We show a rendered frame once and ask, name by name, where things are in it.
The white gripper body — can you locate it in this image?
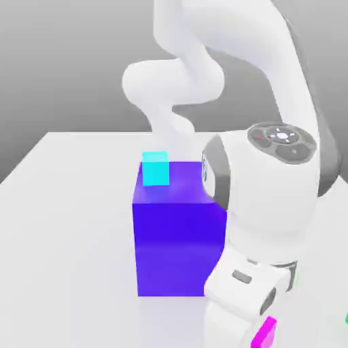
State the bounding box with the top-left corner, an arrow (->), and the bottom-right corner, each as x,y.
204,298 -> 262,348

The small magenta cube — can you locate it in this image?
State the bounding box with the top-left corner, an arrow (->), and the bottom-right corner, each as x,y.
249,315 -> 278,348

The small cyan cube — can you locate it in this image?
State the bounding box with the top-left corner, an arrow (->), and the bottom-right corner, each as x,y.
141,151 -> 171,188

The large blue box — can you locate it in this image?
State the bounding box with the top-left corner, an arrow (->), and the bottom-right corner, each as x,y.
132,160 -> 228,298

